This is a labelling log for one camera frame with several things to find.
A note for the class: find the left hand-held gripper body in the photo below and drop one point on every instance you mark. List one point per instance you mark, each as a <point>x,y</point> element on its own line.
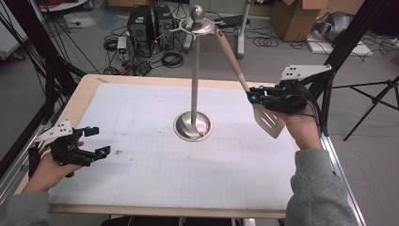
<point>67,150</point>

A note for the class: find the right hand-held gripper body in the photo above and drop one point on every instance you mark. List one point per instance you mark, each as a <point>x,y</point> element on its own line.
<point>288,97</point>

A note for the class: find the beige slotted spatula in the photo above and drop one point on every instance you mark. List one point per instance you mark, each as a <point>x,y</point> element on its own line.
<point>232,61</point>

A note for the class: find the metal utensil stand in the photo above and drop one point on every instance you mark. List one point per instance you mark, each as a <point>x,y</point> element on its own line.
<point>194,78</point>

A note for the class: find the person's left hand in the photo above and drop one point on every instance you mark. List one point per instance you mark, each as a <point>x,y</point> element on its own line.
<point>47,175</point>

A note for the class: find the person's right hand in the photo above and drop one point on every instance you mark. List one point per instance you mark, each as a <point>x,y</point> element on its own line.
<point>304,132</point>

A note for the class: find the white grid mat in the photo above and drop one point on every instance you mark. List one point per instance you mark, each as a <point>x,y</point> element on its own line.
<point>141,172</point>

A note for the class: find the white flat board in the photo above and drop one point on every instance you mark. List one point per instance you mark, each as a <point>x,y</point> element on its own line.
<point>342,48</point>

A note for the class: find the black flat box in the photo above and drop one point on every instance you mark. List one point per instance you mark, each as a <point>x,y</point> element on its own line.
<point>233,21</point>

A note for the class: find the large open cardboard box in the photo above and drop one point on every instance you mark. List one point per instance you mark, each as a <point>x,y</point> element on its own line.
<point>295,19</point>

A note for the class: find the wooden cabinet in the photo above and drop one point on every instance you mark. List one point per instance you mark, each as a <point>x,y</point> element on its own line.
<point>260,8</point>

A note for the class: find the black tripod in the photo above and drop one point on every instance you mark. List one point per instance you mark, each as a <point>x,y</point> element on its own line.
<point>373,100</point>

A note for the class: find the grey rounded appliance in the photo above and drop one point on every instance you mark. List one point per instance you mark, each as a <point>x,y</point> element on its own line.
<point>334,25</point>

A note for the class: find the small white power device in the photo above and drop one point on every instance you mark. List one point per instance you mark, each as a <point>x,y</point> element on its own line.
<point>122,44</point>

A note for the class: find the clear plastic bag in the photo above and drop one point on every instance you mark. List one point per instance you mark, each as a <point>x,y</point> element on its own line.
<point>80,20</point>

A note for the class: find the black computer tower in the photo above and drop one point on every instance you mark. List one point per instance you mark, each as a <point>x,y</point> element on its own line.
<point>163,25</point>
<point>139,28</point>

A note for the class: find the black frame post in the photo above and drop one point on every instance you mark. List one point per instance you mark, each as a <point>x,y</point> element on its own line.
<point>348,47</point>
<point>327,103</point>

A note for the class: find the aluminium frame rail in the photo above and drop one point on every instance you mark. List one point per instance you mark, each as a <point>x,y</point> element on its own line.
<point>12,175</point>
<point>342,182</point>

